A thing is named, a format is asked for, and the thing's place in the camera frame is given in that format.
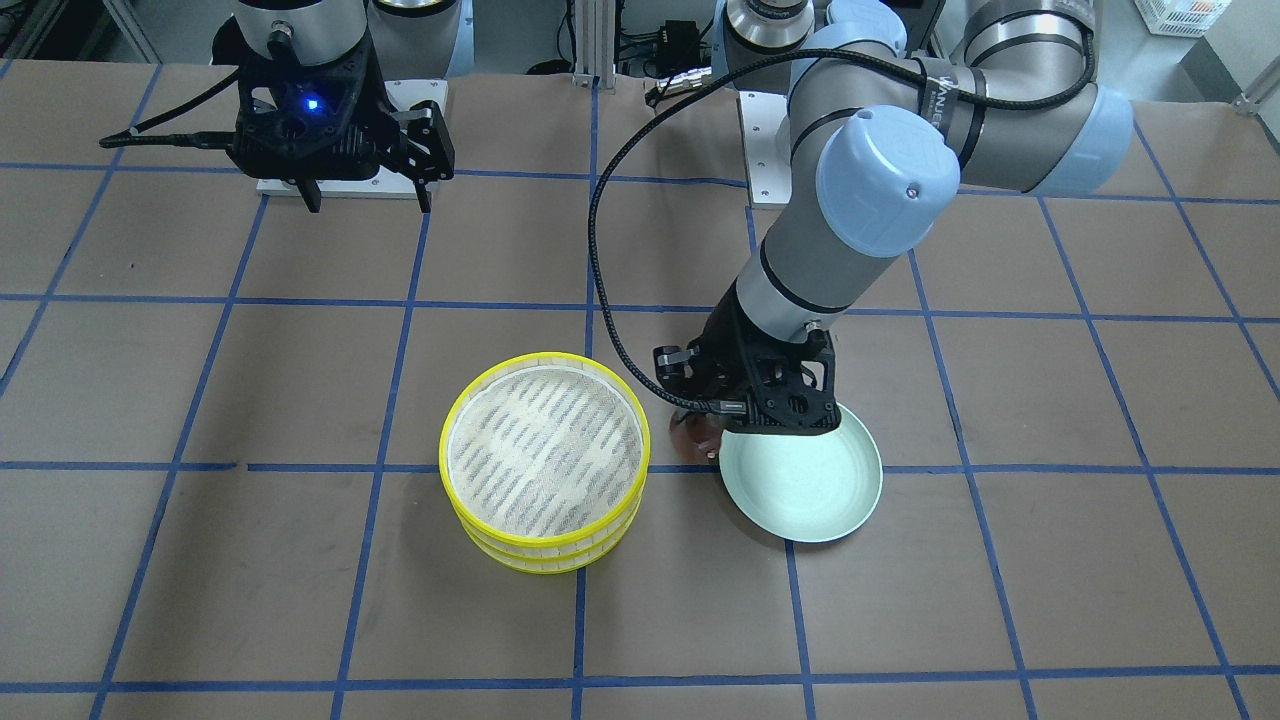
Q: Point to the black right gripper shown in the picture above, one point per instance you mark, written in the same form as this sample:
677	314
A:
421	133

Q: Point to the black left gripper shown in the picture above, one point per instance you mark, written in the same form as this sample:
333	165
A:
722	352

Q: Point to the brown chocolate bun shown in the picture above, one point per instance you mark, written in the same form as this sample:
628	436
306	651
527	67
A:
696	438

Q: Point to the yellow steamer top layer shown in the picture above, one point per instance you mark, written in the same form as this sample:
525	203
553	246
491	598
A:
544	449

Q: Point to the yellow steamer layer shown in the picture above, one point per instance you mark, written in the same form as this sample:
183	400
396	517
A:
557	559
544	449

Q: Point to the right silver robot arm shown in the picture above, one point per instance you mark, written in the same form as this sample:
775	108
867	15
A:
307	33

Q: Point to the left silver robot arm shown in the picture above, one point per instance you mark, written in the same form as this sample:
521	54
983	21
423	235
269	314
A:
878	144

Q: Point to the yellow steamer bottom layer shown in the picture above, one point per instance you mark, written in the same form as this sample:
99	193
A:
557	559

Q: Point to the mint green plate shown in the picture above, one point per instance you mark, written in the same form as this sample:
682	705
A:
808	489

